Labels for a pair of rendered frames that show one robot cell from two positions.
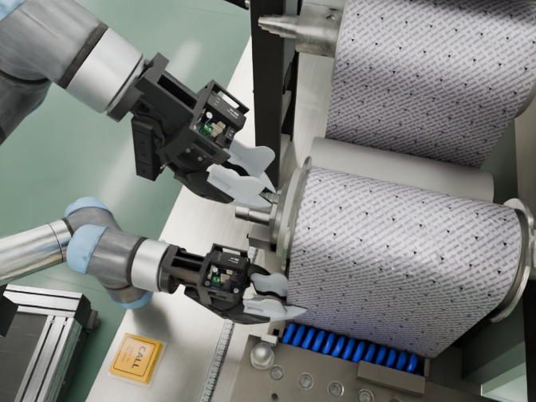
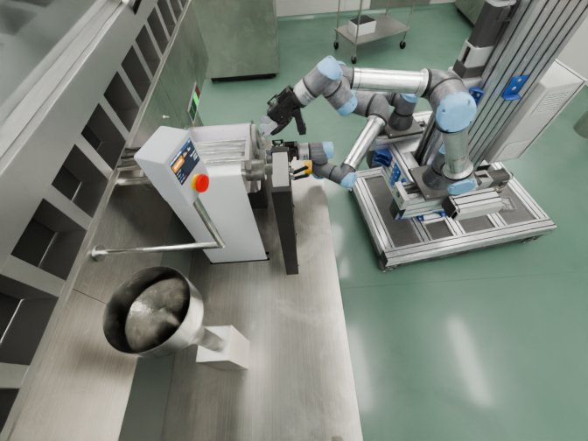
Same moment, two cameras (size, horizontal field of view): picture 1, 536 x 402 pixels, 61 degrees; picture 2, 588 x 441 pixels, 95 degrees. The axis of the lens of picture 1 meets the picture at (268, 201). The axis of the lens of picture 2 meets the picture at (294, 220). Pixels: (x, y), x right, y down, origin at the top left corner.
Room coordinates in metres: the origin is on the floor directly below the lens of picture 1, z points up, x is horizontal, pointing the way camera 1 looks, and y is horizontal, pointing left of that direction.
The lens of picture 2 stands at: (1.16, -0.11, 1.95)
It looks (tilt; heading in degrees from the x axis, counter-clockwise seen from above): 57 degrees down; 166
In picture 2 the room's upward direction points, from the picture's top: 5 degrees counter-clockwise
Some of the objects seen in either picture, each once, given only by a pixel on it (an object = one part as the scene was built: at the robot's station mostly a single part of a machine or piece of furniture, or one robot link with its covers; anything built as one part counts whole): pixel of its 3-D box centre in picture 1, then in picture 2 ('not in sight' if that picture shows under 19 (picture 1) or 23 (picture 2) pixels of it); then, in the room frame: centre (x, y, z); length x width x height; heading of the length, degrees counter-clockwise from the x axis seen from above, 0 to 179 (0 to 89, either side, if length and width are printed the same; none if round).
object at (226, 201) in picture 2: not in sight; (212, 225); (0.58, -0.27, 1.17); 0.34 x 0.05 x 0.54; 75
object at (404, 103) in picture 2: not in sight; (406, 98); (-0.05, 0.93, 0.98); 0.13 x 0.12 x 0.14; 37
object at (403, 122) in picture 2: not in sight; (402, 115); (-0.04, 0.93, 0.87); 0.15 x 0.15 x 0.10
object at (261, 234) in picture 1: (269, 252); (271, 179); (0.34, 0.00, 1.05); 0.06 x 0.05 x 0.31; 75
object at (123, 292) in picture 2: not in sight; (156, 311); (0.97, -0.32, 1.50); 0.14 x 0.14 x 0.06
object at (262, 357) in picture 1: (262, 353); not in sight; (0.18, 0.01, 1.05); 0.04 x 0.04 x 0.04
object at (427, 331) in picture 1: (368, 317); not in sight; (0.21, -0.14, 1.12); 0.23 x 0.01 x 0.18; 75
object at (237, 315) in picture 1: (242, 306); not in sight; (0.23, 0.04, 1.09); 0.09 x 0.05 x 0.02; 74
